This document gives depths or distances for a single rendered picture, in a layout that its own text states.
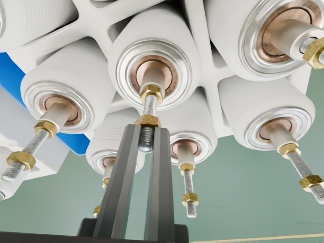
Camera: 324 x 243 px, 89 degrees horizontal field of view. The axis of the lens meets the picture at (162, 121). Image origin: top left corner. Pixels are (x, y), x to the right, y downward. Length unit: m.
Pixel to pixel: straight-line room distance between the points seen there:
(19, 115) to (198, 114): 0.40
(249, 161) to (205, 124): 0.57
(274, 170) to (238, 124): 0.67
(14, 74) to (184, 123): 0.39
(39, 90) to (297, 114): 0.29
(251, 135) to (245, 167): 0.57
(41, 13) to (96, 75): 0.07
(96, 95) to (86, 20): 0.09
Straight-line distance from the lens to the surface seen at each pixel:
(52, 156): 0.52
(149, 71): 0.16
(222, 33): 0.18
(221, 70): 0.26
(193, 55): 0.17
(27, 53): 0.30
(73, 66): 0.22
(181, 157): 0.22
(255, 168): 0.83
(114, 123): 0.28
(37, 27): 0.22
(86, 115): 0.22
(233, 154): 0.71
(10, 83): 0.47
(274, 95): 0.23
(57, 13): 0.25
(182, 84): 0.17
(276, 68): 0.19
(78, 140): 0.54
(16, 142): 0.48
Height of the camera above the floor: 0.40
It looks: 48 degrees down
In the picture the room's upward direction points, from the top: 178 degrees counter-clockwise
